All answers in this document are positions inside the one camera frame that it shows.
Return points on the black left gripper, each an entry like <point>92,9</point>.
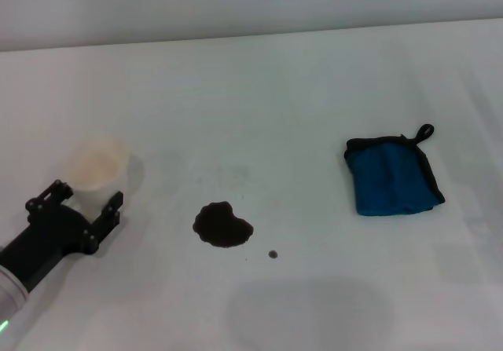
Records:
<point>43,241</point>

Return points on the white paper cup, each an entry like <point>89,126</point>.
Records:
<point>96,166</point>

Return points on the blue rag with black trim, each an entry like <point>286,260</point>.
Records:
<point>393,178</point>

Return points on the large black water stain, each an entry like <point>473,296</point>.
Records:
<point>222,225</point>

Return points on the small black water drop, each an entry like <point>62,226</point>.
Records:
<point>273,254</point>

